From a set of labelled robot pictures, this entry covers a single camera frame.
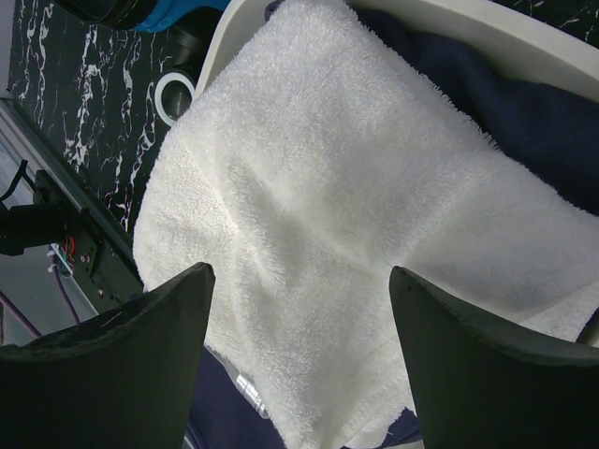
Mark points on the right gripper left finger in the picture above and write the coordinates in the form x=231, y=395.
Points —
x=123, y=379

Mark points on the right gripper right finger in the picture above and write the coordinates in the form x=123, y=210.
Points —
x=481, y=381

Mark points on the purple cloth garment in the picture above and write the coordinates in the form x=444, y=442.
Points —
x=552, y=132

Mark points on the white fluffy towel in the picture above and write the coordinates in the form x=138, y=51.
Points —
x=315, y=163

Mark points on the white plastic basin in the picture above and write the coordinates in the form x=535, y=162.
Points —
x=516, y=46

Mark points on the blue fish-print suitcase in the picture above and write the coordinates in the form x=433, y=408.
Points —
x=192, y=22

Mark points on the detached black white wheel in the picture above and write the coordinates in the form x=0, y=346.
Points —
x=173, y=95

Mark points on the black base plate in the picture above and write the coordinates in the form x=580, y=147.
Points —
x=105, y=275

